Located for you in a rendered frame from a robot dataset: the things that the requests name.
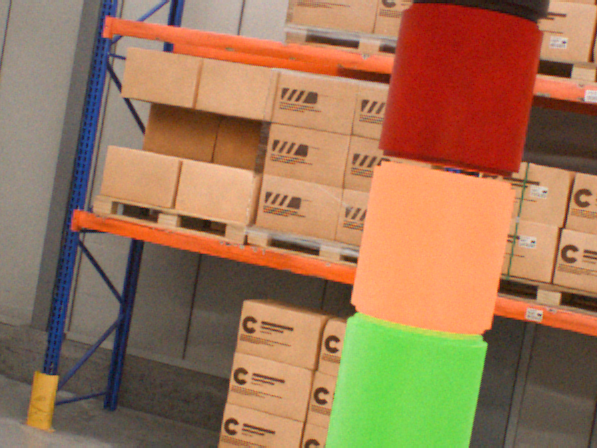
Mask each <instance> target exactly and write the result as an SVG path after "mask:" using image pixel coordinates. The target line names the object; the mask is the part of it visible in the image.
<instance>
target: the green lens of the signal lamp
mask: <svg viewBox="0 0 597 448"><path fill-rule="evenodd" d="M482 339H483V337H482V336H480V335H479V334H457V333H449V332H441V331H435V330H428V329H423V328H417V327H411V326H406V325H402V324H397V323H393V322H388V321H385V320H381V319H377V318H374V316H371V315H368V314H364V313H362V312H356V313H355V314H354V316H351V318H349V319H348V321H347V327H346V332H345V338H344V344H343V349H342V355H341V361H340V367H339V373H338V379H337V384H336V390H335V396H334V401H333V407H332V414H331V419H330V425H329V431H328V436H327V442H326V447H325V448H469V444H470V438H471V433H472V427H473V422H474V417H475V410H476V405H477V399H478V394H479V388H480V383H481V377H482V372H483V365H484V360H485V354H486V349H487V343H486V342H484V341H483V340H482Z"/></svg>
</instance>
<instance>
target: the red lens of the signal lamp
mask: <svg viewBox="0 0 597 448"><path fill-rule="evenodd" d="M543 37H544V33H543V32H542V31H540V30H539V25H538V24H536V23H534V22H532V21H529V20H527V19H523V18H519V17H515V16H511V15H507V14H503V13H498V12H493V11H488V10H483V9H476V8H470V7H462V6H453V5H444V4H412V5H410V6H409V8H408V9H404V10H403V11H402V15H401V20H400V26H399V32H398V37H397V44H396V50H395V55H394V61H393V66H392V72H391V78H390V83H389V90H388V96H387V101H386V107H385V113H384V118H383V124H382V130H381V136H380V142H379V148H378V149H380V150H384V152H383V156H387V157H392V158H397V159H403V160H408V161H415V162H420V163H426V164H432V165H437V166H443V167H449V168H455V169H462V170H468V171H473V172H479V173H485V174H492V175H498V176H504V177H512V176H513V172H515V173H519V170H520V165H521V159H522V154H523V148H524V143H525V137H526V132H527V125H528V120H529V114H530V109H531V103H532V98H533V93H534V87H535V82H536V75H537V70H538V64H539V59H540V53H541V48H542V42H543Z"/></svg>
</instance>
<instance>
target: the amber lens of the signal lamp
mask: <svg viewBox="0 0 597 448"><path fill-rule="evenodd" d="M509 188H511V184H508V183H503V182H498V181H492V180H491V179H487V178H481V177H476V176H470V175H464V174H457V173H452V172H446V171H440V170H434V169H429V168H423V167H417V166H410V165H404V164H398V163H392V162H386V161H382V163H381V166H375V170H374V176H373V183H372V188H371V194H370V199H369V205H368V211H367V216H366V222H364V229H363V234H362V240H361V246H360V251H359V257H358V263H357V268H356V275H355V281H354V286H353V292H352V298H351V303H352V304H353V305H356V307H355V309H356V310H357V311H359V312H362V313H364V314H368V315H371V316H374V318H377V319H381V320H385V321H388V322H393V323H397V324H402V325H406V326H411V327H417V328H423V329H428V330H435V331H441V332H449V333H457V334H483V333H484V330H488V329H490V327H491V322H492V315H493V310H494V304H495V299H496V293H497V288H498V282H499V277H500V270H501V265H502V259H503V254H504V249H505V243H506V238H507V232H508V227H509V220H511V215H512V209H513V204H514V198H515V193H516V190H511V189H509Z"/></svg>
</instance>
